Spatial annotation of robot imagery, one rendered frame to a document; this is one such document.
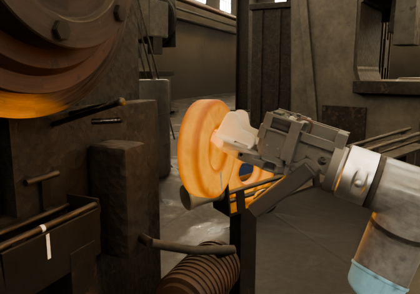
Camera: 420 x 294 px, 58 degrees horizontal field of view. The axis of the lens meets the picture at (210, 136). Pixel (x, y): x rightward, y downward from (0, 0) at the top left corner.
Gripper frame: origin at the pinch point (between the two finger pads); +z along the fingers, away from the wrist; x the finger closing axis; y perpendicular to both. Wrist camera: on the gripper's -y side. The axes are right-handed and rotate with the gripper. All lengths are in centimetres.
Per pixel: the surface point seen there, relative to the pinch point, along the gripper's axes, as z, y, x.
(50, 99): 21.5, 0.3, 12.4
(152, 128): 28.3, -12.1, -29.7
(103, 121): 14.9, -1.4, 7.9
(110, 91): 36.3, -3.7, -20.2
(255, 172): -0.8, -14.7, -34.8
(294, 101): 38, -21, -262
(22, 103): 21.5, 0.0, 17.3
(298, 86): 38, -9, -261
